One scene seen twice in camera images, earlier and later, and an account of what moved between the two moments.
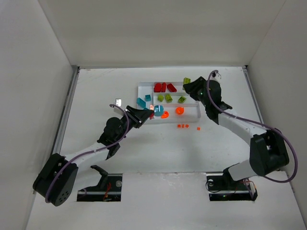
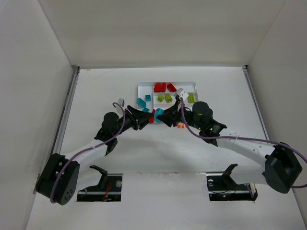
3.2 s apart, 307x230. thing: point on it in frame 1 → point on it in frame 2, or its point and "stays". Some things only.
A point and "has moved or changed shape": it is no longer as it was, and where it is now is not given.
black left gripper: (133, 117) stays
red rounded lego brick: (157, 87) stays
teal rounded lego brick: (159, 109) has moved or changed shape
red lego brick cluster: (163, 87) stays
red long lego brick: (171, 87) stays
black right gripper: (196, 87) → (174, 114)
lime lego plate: (168, 97) stays
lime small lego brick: (160, 97) stays
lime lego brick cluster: (186, 80) → (191, 98)
